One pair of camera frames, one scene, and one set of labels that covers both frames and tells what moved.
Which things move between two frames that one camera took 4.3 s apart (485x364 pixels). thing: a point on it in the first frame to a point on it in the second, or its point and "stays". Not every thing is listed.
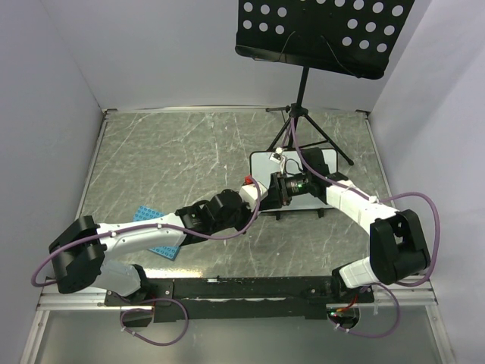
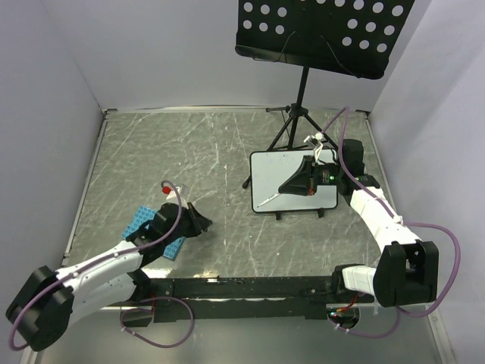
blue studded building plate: [143, 213] stays
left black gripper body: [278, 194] to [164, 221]
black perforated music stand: [352, 37] stays
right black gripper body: [298, 185] to [324, 174]
